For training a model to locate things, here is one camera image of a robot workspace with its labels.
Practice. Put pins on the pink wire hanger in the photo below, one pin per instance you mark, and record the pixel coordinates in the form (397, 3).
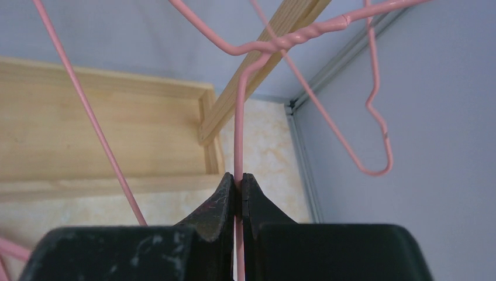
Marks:
(89, 112)
(266, 49)
(369, 105)

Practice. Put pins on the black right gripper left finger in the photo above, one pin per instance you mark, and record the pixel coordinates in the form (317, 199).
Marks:
(199, 247)

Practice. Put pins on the wooden hanger rack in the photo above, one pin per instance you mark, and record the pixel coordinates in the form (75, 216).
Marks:
(159, 89)

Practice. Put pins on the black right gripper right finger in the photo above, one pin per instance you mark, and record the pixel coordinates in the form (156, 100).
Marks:
(278, 248)

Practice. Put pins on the pink plastic hanger outer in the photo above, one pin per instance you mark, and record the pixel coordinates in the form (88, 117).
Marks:
(14, 250)

